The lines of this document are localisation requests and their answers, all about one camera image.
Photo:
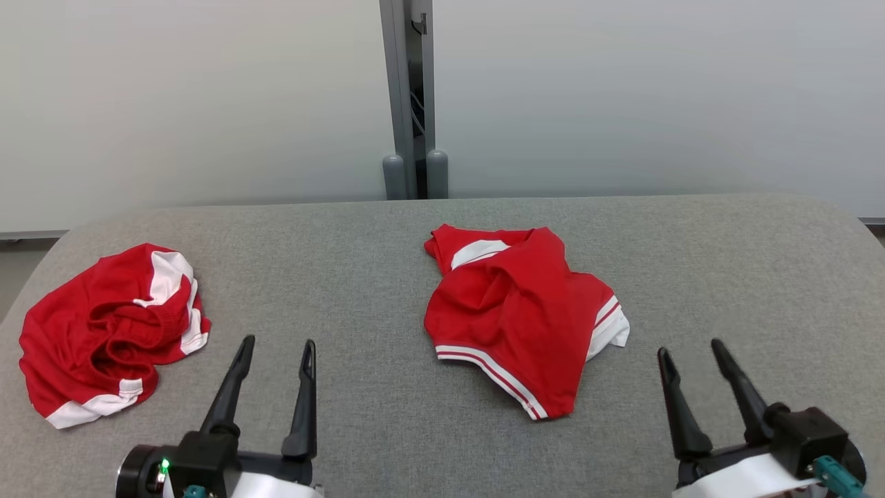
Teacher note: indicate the red shorts with white panels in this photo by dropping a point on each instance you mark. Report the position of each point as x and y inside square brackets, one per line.
[83, 325]

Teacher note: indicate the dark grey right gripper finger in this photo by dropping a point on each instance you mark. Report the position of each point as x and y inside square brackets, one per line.
[743, 398]
[681, 415]

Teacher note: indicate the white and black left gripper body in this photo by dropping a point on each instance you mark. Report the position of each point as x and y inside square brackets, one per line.
[276, 477]

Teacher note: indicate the grey partition base rail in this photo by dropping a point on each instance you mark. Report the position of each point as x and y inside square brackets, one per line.
[872, 221]
[28, 235]

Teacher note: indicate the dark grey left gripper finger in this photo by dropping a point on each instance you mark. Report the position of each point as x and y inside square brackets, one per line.
[228, 387]
[304, 408]

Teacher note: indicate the red shirt with white sleeves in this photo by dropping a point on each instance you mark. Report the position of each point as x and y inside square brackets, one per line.
[518, 311]

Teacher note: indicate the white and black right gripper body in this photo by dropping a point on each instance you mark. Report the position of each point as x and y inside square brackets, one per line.
[740, 477]

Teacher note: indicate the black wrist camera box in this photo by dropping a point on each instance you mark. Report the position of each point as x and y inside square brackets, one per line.
[805, 432]
[204, 460]

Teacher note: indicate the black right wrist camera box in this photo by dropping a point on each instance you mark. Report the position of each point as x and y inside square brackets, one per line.
[805, 432]

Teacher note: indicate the grey cylindrical partition foot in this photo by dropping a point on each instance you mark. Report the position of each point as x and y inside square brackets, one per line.
[394, 180]
[437, 176]

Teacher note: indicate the grey partition frame post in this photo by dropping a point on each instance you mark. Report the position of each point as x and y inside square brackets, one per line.
[429, 83]
[394, 69]

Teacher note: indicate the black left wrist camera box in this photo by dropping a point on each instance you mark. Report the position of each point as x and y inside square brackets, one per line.
[204, 460]

